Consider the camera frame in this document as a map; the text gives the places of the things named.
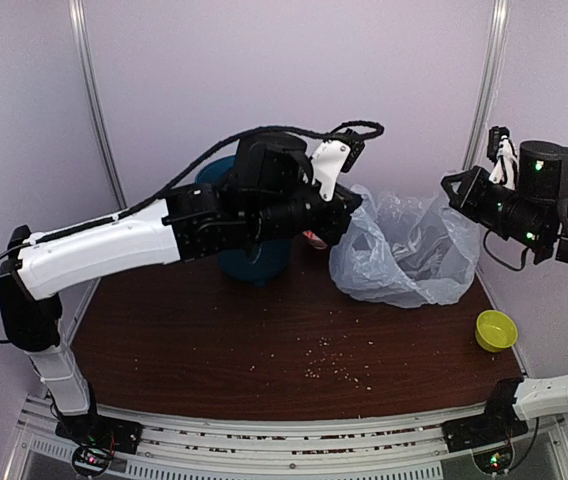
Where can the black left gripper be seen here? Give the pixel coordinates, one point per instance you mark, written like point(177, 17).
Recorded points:
point(346, 203)

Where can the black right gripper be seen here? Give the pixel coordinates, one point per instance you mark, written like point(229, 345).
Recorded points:
point(467, 200)

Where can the translucent grey plastic bag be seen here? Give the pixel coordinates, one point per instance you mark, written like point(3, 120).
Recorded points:
point(405, 252)

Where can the teal plastic trash bin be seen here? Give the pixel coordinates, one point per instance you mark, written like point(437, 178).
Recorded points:
point(266, 261)

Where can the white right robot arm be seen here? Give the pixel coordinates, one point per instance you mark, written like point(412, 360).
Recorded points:
point(537, 300)

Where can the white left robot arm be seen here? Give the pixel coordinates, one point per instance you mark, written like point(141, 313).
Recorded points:
point(183, 225)

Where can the orange patterned ceramic bowl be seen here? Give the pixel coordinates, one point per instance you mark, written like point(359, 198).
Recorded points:
point(314, 241)

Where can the yellow plastic bowl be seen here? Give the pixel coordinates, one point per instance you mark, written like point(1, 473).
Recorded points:
point(495, 331)

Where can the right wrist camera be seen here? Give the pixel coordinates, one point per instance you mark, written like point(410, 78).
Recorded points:
point(538, 170)

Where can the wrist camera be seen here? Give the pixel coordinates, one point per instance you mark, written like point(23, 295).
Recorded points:
point(276, 164)
point(538, 170)

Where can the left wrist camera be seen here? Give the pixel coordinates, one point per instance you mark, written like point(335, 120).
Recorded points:
point(276, 164)

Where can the right aluminium corner post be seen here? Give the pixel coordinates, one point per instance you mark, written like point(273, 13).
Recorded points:
point(493, 63)

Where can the aluminium corner post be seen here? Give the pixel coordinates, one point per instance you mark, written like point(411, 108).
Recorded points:
point(82, 41)
point(493, 63)

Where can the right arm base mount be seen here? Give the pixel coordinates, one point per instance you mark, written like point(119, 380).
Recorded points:
point(490, 434)

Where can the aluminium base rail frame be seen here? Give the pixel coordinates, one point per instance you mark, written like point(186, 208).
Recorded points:
point(409, 446)

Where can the left aluminium corner post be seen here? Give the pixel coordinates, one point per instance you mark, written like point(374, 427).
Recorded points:
point(82, 41)

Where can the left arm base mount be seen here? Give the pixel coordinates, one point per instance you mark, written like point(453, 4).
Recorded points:
point(97, 437)

